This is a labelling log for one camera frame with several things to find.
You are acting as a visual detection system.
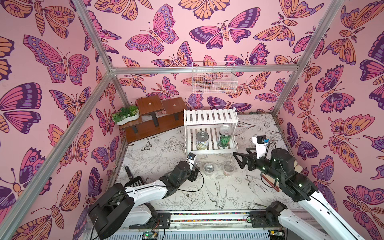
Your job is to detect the clear jar purple seeds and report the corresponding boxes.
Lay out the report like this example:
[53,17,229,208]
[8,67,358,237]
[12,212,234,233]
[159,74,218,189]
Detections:
[203,163,215,176]

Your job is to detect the white slatted wooden shelf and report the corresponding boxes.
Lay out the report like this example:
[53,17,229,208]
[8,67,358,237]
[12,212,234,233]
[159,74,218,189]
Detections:
[184,109,239,162]

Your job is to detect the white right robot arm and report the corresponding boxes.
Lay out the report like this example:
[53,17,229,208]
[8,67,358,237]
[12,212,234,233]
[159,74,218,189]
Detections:
[233,148,363,240]

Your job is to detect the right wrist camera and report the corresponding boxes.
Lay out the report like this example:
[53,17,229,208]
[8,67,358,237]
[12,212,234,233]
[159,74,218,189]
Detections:
[252,135,270,159]

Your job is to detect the green watermelon seed can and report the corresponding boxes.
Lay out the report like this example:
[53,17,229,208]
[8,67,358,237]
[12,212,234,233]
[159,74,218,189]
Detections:
[217,125,233,148]

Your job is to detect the green plant white pot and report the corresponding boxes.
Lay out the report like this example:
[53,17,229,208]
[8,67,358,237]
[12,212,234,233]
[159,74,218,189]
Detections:
[112,106,140,126]

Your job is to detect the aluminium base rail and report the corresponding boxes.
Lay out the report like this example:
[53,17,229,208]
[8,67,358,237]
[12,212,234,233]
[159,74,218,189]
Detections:
[80,208,343,240]

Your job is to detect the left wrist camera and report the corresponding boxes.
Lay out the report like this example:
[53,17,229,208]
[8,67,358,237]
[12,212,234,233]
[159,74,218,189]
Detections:
[186,153,196,165]

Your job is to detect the white wire wall basket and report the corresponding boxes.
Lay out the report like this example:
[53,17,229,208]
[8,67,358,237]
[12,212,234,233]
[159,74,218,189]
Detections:
[190,64,238,95]

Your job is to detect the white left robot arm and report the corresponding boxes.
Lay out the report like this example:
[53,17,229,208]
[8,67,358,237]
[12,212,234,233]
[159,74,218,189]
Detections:
[88,161,201,240]

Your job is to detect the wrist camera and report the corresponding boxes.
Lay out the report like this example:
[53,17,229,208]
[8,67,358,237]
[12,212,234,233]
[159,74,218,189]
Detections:
[252,135,270,159]
[186,153,196,165]

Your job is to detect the clear jar red seeds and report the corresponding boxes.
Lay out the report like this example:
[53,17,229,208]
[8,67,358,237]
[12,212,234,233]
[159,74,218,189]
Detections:
[223,162,236,177]

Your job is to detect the brown wooden step stand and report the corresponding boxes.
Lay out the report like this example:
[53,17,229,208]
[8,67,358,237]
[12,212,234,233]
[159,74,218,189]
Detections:
[119,96,187,143]

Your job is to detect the beige work glove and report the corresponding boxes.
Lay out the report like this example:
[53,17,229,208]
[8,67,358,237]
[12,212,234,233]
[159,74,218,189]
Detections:
[260,161,303,193]

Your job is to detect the white purple tin can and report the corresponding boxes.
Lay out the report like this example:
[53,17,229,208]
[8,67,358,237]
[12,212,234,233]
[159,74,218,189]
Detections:
[196,131,210,151]

